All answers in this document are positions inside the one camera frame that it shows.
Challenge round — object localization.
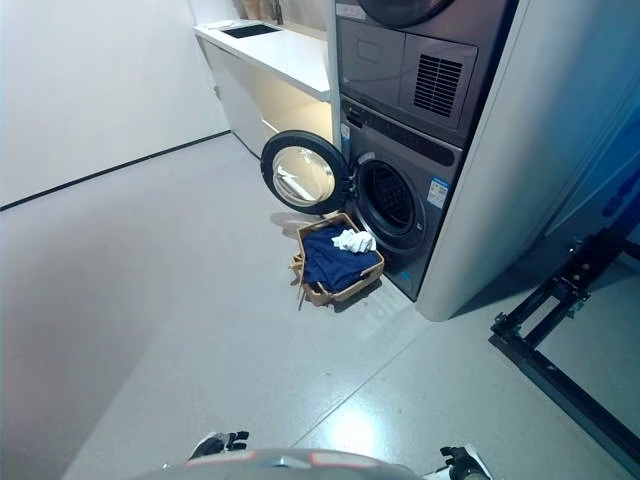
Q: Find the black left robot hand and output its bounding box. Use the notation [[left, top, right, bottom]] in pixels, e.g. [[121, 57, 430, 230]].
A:
[[189, 430, 250, 464]]

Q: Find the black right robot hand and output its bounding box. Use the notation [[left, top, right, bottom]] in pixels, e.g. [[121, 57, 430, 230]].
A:
[[439, 444, 496, 480]]

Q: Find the woven wicker laundry basket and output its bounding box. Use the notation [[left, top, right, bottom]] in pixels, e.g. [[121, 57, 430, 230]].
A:
[[289, 211, 387, 313]]

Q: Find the dark grey front-load washing machine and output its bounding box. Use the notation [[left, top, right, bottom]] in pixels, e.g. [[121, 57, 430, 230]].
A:
[[339, 94, 467, 303]]

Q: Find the grey robot torso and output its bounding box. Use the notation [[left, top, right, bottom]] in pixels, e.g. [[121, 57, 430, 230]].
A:
[[125, 447, 454, 480]]

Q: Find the dark blue garment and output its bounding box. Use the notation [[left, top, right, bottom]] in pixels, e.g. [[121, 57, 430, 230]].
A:
[[301, 227, 381, 294]]

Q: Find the white crumpled garment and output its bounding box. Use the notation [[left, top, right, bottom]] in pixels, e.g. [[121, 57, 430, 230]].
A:
[[330, 228, 378, 255]]

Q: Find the energy label sticker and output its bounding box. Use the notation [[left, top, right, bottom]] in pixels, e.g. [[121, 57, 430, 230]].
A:
[[427, 174, 452, 208]]

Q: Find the round black washer door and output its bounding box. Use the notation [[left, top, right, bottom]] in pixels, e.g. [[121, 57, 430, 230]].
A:
[[259, 129, 358, 218]]

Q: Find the white counter cabinet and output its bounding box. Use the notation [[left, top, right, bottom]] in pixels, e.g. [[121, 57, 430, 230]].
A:
[[193, 19, 335, 162]]

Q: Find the dark grey stacked dryer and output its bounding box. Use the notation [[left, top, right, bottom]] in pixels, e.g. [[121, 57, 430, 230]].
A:
[[333, 0, 521, 149]]

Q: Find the black inset counter sink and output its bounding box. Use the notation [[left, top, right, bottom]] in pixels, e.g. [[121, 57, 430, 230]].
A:
[[219, 23, 283, 40]]

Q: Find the black metal frame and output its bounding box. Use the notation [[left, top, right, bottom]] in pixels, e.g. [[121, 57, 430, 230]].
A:
[[488, 229, 640, 479]]

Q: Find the white appliance enclosure cabinet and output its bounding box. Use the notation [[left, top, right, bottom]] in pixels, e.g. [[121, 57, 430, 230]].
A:
[[325, 0, 640, 324]]

